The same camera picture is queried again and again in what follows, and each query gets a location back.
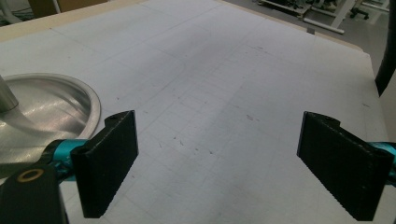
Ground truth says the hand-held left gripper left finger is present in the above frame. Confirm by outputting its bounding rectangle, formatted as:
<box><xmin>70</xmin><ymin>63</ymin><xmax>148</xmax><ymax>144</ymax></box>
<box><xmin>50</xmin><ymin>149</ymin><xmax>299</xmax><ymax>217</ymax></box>
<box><xmin>70</xmin><ymin>109</ymin><xmax>139</xmax><ymax>218</ymax></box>

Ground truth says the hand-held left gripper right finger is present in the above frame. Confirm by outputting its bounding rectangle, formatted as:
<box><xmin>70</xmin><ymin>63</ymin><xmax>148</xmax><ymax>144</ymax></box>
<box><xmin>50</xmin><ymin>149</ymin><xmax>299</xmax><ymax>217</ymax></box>
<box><xmin>297</xmin><ymin>111</ymin><xmax>395</xmax><ymax>222</ymax></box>

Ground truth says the stainless steel utensil stand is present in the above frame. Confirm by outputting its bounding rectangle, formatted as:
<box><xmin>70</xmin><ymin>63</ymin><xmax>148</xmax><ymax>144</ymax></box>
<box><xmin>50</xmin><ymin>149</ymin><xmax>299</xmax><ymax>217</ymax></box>
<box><xmin>0</xmin><ymin>73</ymin><xmax>102</xmax><ymax>180</ymax></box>

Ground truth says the white grid mat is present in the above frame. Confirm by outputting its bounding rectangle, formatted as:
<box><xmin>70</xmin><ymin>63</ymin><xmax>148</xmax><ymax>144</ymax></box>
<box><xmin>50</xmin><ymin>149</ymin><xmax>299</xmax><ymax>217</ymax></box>
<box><xmin>0</xmin><ymin>0</ymin><xmax>390</xmax><ymax>224</ymax></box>

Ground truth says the black office chair base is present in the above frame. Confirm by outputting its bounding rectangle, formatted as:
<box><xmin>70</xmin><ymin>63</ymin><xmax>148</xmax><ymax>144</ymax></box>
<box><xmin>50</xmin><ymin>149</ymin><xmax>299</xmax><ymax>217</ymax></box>
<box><xmin>348</xmin><ymin>7</ymin><xmax>371</xmax><ymax>21</ymax></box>

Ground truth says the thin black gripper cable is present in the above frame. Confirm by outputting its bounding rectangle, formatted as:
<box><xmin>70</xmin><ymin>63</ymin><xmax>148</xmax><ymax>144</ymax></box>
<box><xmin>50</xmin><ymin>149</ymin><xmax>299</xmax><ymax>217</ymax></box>
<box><xmin>374</xmin><ymin>0</ymin><xmax>396</xmax><ymax>97</ymax></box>

